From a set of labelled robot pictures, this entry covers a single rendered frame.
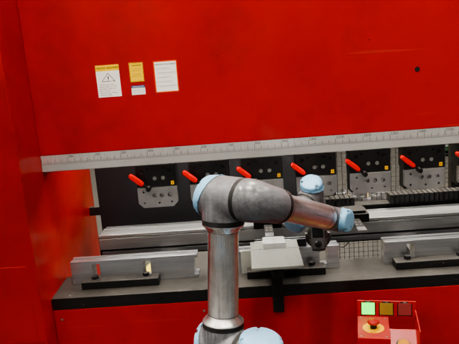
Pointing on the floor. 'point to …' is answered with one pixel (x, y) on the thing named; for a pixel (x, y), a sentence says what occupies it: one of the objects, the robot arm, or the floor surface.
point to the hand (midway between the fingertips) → (320, 250)
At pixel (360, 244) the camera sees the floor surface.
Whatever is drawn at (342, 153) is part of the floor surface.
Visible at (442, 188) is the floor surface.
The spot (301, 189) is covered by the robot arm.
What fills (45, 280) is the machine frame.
